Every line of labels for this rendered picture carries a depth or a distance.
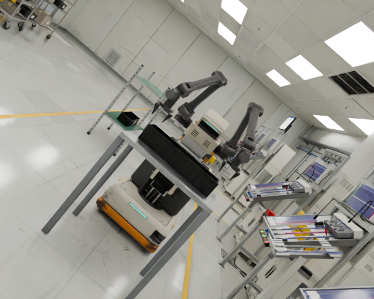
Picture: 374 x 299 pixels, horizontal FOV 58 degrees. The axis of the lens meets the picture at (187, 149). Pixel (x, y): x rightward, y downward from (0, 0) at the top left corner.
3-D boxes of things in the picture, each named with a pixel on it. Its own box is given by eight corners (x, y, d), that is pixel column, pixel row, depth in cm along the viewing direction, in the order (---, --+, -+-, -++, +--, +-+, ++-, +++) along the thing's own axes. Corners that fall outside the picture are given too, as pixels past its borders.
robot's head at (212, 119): (203, 117, 275) (211, 106, 264) (222, 134, 274) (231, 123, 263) (194, 126, 266) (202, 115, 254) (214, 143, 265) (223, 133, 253)
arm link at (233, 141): (262, 104, 246) (249, 98, 245) (265, 108, 233) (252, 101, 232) (231, 155, 260) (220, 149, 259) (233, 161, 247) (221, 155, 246)
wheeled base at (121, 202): (119, 188, 337) (134, 169, 334) (166, 231, 334) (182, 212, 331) (91, 204, 271) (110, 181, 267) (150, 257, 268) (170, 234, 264)
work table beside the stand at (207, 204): (74, 211, 250) (141, 130, 239) (144, 274, 247) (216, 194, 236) (40, 230, 206) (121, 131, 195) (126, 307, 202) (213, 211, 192)
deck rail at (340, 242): (275, 248, 295) (275, 242, 294) (275, 248, 297) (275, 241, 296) (359, 246, 290) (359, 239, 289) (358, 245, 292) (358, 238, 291)
